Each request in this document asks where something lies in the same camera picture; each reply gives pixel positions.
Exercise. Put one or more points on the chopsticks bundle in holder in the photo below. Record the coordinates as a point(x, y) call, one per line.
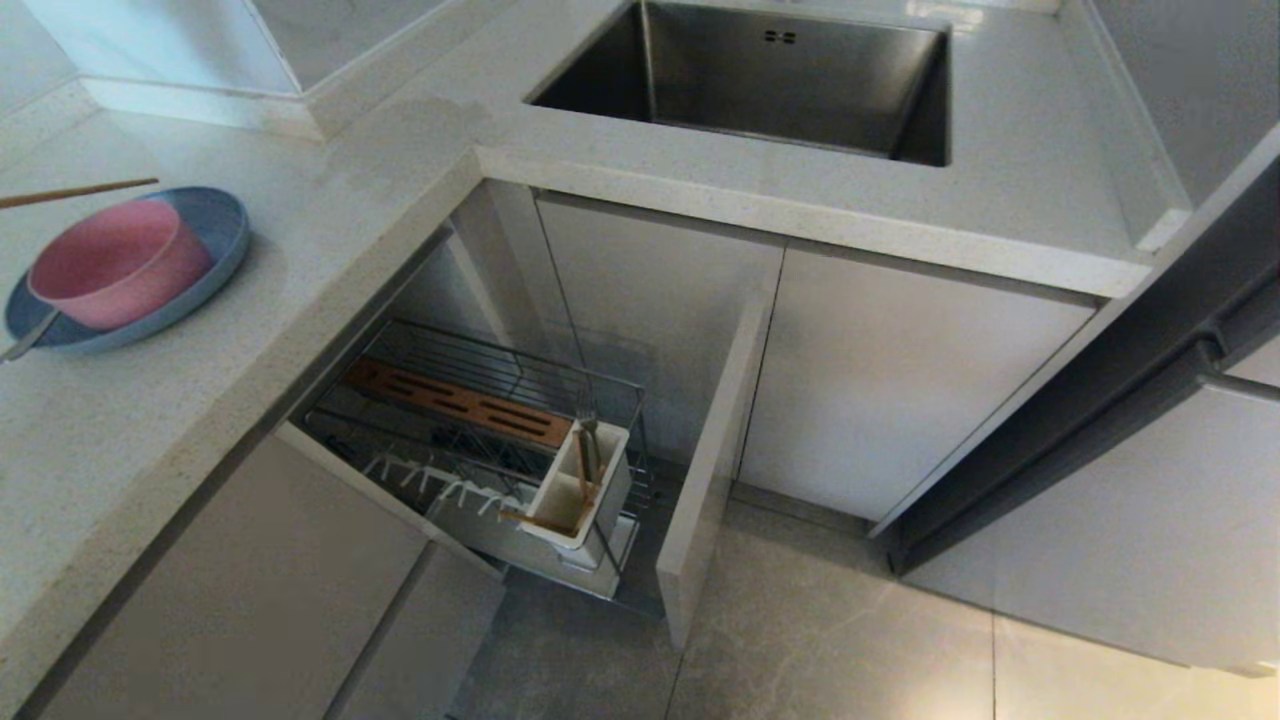
point(583, 480)

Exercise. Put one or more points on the metal fork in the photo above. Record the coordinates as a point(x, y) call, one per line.
point(588, 430)

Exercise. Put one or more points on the narrow beige cabinet door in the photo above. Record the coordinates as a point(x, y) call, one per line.
point(680, 280)

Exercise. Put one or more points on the dark grey door frame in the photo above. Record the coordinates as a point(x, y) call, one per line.
point(1100, 400)

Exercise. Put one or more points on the white appliance front panel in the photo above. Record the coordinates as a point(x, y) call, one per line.
point(1150, 530)

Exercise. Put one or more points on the large beige drawer front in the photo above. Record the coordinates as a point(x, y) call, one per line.
point(250, 600)

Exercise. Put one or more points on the brown slotted wooden board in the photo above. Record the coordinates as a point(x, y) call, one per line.
point(450, 400)

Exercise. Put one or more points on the beige pull-out cabinet front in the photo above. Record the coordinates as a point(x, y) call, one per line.
point(710, 470)

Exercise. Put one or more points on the blue round plate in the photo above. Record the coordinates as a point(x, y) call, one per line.
point(225, 225)

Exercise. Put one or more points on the small beige drawer front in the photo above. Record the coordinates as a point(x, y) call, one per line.
point(420, 650)

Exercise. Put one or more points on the stainless steel sink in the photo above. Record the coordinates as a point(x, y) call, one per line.
point(790, 90)

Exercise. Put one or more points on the white drip tray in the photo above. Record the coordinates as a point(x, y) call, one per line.
point(480, 535)

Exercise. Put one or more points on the wooden chopstick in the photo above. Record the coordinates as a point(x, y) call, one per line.
point(80, 191)
point(530, 521)

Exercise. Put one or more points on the wide beige cabinet door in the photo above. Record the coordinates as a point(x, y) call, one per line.
point(900, 390)

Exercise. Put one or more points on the pink speckled bowl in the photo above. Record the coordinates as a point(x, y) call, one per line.
point(120, 265)

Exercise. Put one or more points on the white two-compartment cutlery holder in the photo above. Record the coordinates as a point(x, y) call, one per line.
point(612, 480)

